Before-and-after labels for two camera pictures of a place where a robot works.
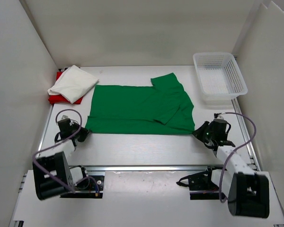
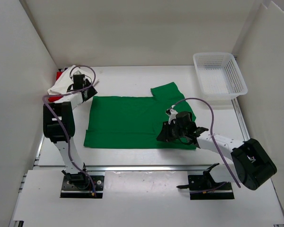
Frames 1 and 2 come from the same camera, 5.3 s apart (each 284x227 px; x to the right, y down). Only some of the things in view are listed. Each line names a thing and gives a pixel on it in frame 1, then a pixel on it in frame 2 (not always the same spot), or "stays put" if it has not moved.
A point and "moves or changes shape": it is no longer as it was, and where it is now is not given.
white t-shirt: x=73 y=84 stays put
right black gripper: x=198 y=134 to x=165 y=135
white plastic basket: x=220 y=77 stays put
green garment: x=164 y=109 moves or changes shape
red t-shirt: x=54 y=99 stays put
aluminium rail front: x=146 y=168 stays put
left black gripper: x=84 y=132 to x=93 y=91
